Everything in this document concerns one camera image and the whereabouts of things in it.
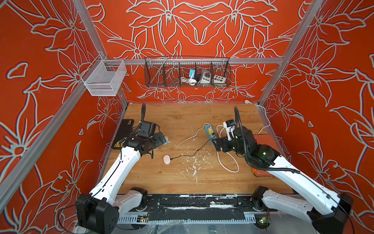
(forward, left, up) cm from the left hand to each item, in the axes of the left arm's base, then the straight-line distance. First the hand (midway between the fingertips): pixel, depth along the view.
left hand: (157, 140), depth 80 cm
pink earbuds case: (-5, -4, -15) cm, 16 cm away
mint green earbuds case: (+9, -2, -13) cm, 16 cm away
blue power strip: (+13, -31, -8) cm, 35 cm away
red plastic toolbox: (+12, -71, -13) cm, 73 cm away
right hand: (-1, -32, +7) cm, 33 cm away
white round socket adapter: (+38, -26, +17) cm, 49 cm away
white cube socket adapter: (+41, -35, +14) cm, 56 cm away
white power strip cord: (+30, -79, -17) cm, 86 cm away
